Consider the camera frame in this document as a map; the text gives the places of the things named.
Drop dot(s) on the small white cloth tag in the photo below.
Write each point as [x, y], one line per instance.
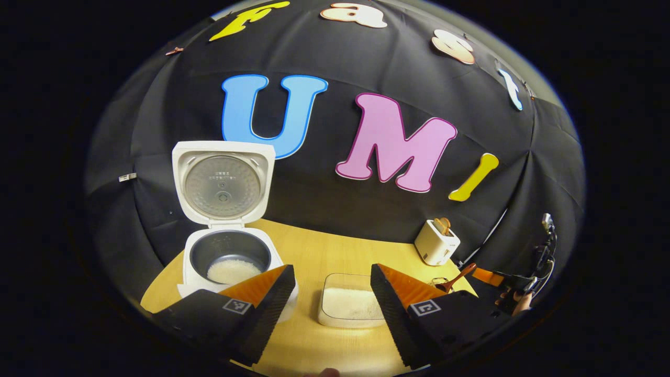
[127, 177]

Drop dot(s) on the copper cloth clip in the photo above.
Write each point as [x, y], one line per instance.
[174, 51]

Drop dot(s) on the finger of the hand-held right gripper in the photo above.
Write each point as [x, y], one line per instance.
[484, 276]

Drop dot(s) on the clear plastic box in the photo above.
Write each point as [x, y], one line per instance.
[340, 280]

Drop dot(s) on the white toaster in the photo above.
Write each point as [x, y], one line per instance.
[434, 248]

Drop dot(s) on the white rice cooker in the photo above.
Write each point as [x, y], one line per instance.
[225, 152]

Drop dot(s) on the white rice heap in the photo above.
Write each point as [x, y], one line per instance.
[348, 306]
[233, 271]

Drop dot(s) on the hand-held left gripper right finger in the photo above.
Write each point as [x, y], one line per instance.
[392, 309]

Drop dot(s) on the black backdrop cloth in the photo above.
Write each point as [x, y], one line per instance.
[324, 183]

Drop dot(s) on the brown wooden spoon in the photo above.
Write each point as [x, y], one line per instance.
[460, 276]

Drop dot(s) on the brown toast slice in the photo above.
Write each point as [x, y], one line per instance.
[446, 225]
[438, 226]

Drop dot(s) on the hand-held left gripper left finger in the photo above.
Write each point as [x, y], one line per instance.
[269, 309]

